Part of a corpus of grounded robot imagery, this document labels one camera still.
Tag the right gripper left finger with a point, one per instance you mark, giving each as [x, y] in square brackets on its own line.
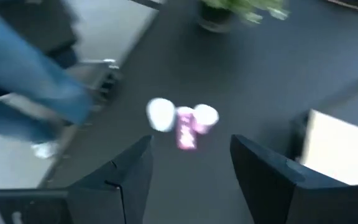
[120, 193]

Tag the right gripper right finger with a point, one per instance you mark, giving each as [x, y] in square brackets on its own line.
[275, 193]

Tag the pink medicine bottle white cap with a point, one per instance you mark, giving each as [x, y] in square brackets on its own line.
[205, 115]
[185, 130]

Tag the person's shoe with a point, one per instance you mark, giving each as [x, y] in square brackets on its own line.
[44, 150]

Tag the black table mat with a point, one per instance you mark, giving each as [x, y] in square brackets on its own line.
[259, 77]

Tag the chrome chair base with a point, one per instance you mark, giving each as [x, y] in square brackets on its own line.
[104, 74]

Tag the person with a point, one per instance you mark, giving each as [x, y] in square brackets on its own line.
[26, 77]

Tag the green potted plant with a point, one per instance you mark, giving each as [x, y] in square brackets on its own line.
[244, 7]

